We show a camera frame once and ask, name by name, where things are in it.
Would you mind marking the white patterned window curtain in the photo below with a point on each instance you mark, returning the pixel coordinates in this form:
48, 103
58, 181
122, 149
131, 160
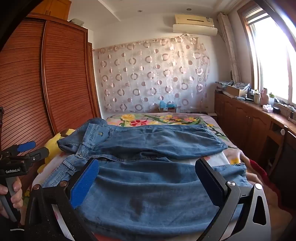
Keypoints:
229, 46

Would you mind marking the pale box on wardrobe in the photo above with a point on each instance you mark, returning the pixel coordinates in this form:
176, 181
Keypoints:
77, 21

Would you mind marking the white flower print sheet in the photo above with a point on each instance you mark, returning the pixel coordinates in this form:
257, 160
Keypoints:
215, 157

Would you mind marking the yellow plush toy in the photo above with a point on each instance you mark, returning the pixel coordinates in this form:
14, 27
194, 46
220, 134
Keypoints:
52, 144

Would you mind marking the blue denim pants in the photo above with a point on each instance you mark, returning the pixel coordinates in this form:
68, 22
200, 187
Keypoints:
150, 197

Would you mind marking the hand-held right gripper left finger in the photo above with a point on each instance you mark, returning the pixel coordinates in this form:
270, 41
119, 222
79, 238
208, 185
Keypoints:
84, 183

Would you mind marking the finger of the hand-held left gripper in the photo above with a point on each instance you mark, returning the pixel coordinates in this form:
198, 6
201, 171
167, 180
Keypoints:
26, 146
39, 154

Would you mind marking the pink bottle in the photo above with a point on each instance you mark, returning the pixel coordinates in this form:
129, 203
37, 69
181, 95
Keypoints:
265, 97

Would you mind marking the tissue pack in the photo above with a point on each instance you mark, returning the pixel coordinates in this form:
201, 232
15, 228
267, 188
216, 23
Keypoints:
268, 108

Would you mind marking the red blanket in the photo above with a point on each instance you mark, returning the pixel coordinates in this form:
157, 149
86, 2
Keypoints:
263, 171

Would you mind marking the wall air conditioner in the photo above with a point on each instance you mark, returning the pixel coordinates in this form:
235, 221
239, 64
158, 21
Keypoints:
194, 22

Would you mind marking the wooden framed window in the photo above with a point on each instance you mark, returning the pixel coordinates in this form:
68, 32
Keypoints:
270, 58

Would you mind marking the open cardboard box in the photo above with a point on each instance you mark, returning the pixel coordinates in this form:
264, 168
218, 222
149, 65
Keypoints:
235, 90

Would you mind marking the small potted plant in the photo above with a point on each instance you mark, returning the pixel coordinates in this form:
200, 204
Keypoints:
272, 97

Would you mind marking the floral plush blanket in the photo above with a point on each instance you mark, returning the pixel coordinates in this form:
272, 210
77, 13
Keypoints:
143, 119

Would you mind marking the small black box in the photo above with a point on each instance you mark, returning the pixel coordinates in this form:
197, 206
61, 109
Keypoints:
276, 110

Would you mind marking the circle-patterned sheer curtain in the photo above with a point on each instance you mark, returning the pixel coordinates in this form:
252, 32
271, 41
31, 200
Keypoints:
150, 76

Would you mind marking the white cup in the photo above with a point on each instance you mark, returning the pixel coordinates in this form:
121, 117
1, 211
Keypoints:
256, 98

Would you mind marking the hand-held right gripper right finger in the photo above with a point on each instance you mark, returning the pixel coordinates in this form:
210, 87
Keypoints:
209, 183

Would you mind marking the blue patterned cloth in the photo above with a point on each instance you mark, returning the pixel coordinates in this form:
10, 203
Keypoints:
222, 83

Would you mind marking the slatted wooden wardrobe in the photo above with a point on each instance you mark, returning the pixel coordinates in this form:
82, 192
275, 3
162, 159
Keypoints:
64, 81

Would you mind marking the wooden chair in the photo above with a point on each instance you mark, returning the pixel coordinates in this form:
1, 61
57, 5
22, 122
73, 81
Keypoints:
276, 136

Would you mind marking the wooden overhead cabinet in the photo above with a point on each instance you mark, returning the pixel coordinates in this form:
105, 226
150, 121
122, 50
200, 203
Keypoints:
55, 8

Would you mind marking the person's left hand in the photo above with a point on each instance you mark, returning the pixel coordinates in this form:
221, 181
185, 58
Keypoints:
17, 194

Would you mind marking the blue tissue box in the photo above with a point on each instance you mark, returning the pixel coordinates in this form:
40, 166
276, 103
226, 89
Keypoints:
165, 104

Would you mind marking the long wooden sideboard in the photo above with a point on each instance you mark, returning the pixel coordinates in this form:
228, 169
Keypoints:
240, 120

